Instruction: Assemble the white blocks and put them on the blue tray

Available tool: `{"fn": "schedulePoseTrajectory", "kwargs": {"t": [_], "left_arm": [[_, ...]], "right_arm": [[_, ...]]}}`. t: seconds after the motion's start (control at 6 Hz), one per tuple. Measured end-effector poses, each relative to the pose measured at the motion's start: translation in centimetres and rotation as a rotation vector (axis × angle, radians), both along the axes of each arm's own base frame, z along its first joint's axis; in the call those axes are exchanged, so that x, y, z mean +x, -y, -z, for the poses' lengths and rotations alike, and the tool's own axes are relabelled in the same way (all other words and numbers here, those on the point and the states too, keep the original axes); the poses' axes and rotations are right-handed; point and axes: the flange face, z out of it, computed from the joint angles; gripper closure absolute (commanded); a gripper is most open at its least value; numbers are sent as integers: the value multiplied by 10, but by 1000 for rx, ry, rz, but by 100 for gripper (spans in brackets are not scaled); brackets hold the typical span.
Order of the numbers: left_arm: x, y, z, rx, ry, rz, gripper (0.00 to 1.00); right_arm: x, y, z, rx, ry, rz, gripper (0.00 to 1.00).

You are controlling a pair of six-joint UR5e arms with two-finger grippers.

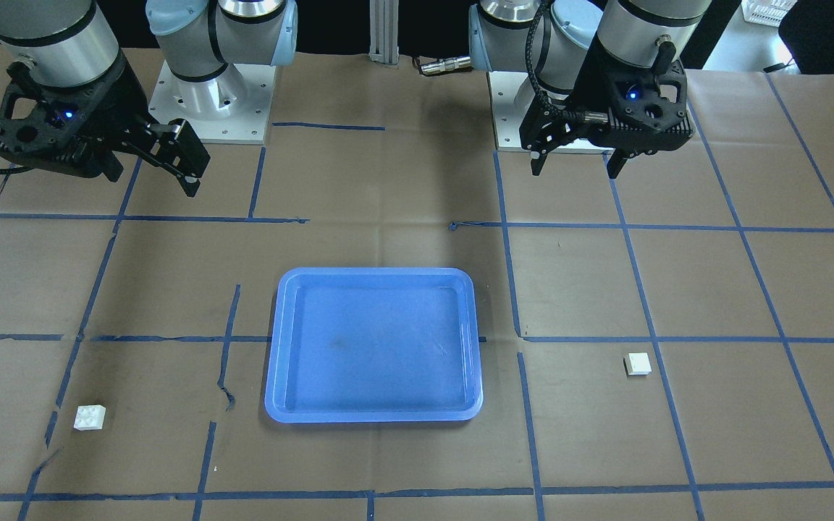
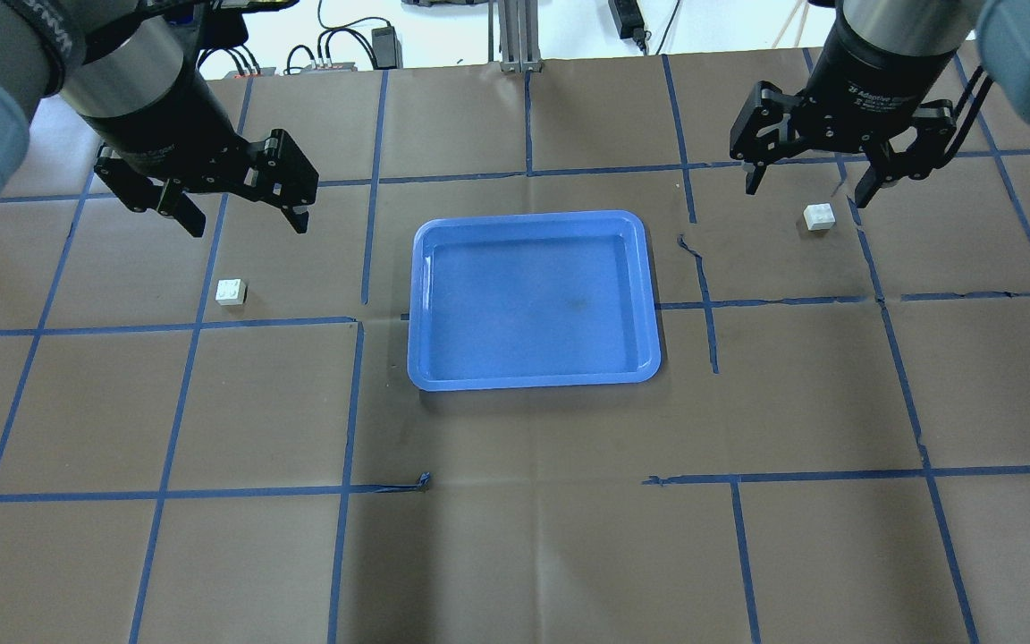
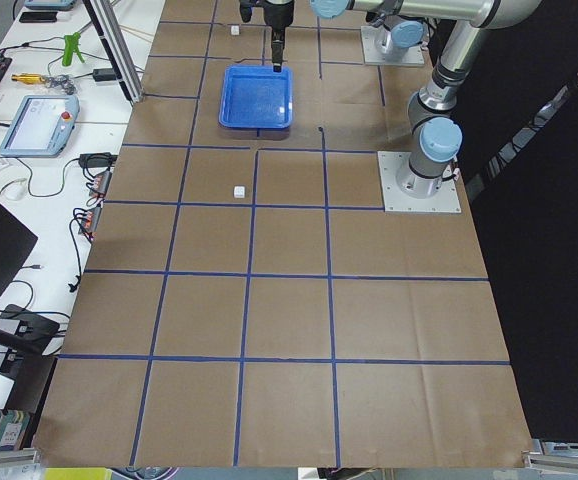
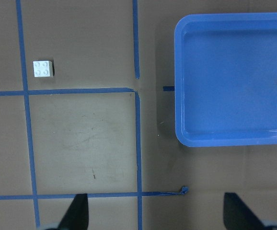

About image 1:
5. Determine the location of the white plastic basket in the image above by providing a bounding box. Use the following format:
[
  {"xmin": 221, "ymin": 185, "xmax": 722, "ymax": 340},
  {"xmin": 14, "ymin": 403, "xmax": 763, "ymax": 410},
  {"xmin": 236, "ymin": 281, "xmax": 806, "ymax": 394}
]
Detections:
[{"xmin": 739, "ymin": 0, "xmax": 797, "ymax": 27}]

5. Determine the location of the blue plastic tray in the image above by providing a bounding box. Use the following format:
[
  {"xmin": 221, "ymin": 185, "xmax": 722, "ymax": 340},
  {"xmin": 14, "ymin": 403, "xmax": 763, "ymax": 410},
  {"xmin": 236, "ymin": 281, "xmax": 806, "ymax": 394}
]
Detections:
[{"xmin": 264, "ymin": 267, "xmax": 484, "ymax": 423}]

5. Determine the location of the aluminium frame post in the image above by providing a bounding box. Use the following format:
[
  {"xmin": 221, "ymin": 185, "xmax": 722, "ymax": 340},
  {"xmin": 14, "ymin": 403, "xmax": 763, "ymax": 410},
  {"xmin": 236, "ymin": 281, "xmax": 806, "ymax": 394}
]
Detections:
[{"xmin": 368, "ymin": 0, "xmax": 400, "ymax": 68}]

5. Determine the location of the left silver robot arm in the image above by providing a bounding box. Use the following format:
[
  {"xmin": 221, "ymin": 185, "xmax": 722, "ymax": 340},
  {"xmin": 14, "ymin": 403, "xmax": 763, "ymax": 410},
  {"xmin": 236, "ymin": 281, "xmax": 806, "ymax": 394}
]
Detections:
[{"xmin": 468, "ymin": 1, "xmax": 709, "ymax": 179}]

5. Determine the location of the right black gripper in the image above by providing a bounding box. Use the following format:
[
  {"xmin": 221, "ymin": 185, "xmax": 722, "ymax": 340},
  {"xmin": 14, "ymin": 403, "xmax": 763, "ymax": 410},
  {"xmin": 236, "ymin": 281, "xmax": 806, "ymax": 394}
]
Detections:
[{"xmin": 0, "ymin": 55, "xmax": 211, "ymax": 198}]

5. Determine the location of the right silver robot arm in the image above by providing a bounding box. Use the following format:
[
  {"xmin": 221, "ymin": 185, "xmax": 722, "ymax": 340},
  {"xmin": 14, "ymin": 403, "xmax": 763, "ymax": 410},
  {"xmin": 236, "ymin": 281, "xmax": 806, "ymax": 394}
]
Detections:
[{"xmin": 0, "ymin": 1, "xmax": 298, "ymax": 197}]

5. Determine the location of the white square block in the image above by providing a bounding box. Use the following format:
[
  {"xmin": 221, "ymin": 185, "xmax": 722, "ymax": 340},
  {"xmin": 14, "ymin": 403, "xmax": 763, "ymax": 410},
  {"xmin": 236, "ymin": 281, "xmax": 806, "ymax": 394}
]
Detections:
[{"xmin": 623, "ymin": 352, "xmax": 653, "ymax": 377}]

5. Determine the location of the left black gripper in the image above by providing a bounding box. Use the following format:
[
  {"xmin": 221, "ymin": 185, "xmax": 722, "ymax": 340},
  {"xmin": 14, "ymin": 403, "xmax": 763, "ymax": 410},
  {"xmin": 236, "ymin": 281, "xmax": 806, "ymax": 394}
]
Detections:
[{"xmin": 520, "ymin": 44, "xmax": 694, "ymax": 180}]

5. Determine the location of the white block with studs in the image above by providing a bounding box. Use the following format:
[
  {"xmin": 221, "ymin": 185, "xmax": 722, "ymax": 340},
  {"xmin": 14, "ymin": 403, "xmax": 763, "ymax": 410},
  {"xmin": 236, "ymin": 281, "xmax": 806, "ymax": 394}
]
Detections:
[{"xmin": 73, "ymin": 404, "xmax": 107, "ymax": 431}]

